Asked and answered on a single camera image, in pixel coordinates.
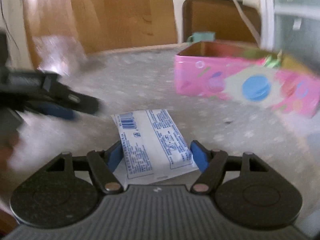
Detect green soft item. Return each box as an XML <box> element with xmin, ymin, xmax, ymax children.
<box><xmin>262</xmin><ymin>51</ymin><xmax>284</xmax><ymax>68</ymax></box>

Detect pink macaron print tin box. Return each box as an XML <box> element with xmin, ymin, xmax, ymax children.
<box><xmin>174</xmin><ymin>41</ymin><xmax>320</xmax><ymax>119</ymax></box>

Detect white cable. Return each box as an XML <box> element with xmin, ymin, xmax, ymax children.
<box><xmin>220</xmin><ymin>0</ymin><xmax>262</xmax><ymax>44</ymax></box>

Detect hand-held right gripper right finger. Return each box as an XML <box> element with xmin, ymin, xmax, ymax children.
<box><xmin>190</xmin><ymin>140</ymin><xmax>272</xmax><ymax>194</ymax></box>

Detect brown chair back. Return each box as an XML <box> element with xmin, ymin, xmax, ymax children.
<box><xmin>182</xmin><ymin>0</ymin><xmax>262</xmax><ymax>45</ymax></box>

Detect wood pattern board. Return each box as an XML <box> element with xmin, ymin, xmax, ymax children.
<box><xmin>22</xmin><ymin>0</ymin><xmax>178</xmax><ymax>63</ymax></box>

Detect white tissue packet blue print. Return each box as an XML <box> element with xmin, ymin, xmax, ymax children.
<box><xmin>111</xmin><ymin>109</ymin><xmax>199</xmax><ymax>185</ymax></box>

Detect clear plastic bag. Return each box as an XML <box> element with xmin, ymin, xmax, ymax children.
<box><xmin>31</xmin><ymin>35</ymin><xmax>88</xmax><ymax>77</ymax></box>

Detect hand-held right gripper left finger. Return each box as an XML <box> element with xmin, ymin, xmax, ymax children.
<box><xmin>45</xmin><ymin>141</ymin><xmax>125</xmax><ymax>194</ymax></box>

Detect teal cup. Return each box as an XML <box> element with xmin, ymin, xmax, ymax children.
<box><xmin>187</xmin><ymin>32</ymin><xmax>216</xmax><ymax>43</ymax></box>

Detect white window frame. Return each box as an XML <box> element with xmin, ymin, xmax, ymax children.
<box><xmin>257</xmin><ymin>0</ymin><xmax>320</xmax><ymax>53</ymax></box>

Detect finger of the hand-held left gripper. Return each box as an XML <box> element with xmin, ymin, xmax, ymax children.
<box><xmin>46</xmin><ymin>77</ymin><xmax>105</xmax><ymax>115</ymax></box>
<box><xmin>37</xmin><ymin>102</ymin><xmax>77</xmax><ymax>120</ymax></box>

